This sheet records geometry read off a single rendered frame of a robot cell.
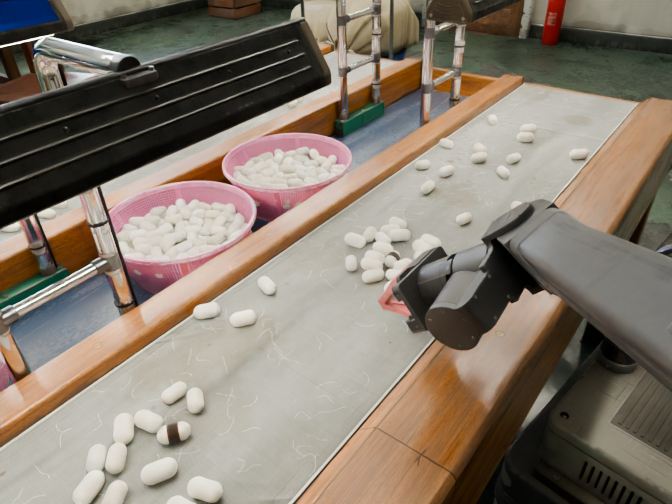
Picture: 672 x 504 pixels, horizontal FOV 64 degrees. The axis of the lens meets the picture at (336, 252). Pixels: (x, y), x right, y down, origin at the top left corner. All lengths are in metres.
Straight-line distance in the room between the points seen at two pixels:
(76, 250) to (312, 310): 0.47
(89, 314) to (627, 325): 0.81
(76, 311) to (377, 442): 0.58
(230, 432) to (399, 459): 0.19
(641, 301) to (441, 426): 0.33
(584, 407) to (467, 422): 0.47
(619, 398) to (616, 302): 0.77
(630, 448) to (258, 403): 0.62
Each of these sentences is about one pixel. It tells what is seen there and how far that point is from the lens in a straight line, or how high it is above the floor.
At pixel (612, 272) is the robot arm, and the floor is 1.04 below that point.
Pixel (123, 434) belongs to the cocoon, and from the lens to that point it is 0.65.
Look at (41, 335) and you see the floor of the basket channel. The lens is 0.96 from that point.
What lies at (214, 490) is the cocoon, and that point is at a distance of 0.58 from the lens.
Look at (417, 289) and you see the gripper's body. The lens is 0.64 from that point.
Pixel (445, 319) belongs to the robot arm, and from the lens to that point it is 0.54.
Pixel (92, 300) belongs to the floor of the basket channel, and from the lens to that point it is 0.99.
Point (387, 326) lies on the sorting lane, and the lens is 0.74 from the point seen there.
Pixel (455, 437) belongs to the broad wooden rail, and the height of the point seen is 0.76.
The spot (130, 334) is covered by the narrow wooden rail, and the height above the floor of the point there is 0.76.
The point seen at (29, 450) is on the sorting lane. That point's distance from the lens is 0.71.
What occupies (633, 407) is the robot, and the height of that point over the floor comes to 0.48.
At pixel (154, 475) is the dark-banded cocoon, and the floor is 0.76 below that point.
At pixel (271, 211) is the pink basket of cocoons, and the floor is 0.71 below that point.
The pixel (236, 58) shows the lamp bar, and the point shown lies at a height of 1.10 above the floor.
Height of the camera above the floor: 1.24
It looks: 35 degrees down
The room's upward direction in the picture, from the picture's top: 2 degrees counter-clockwise
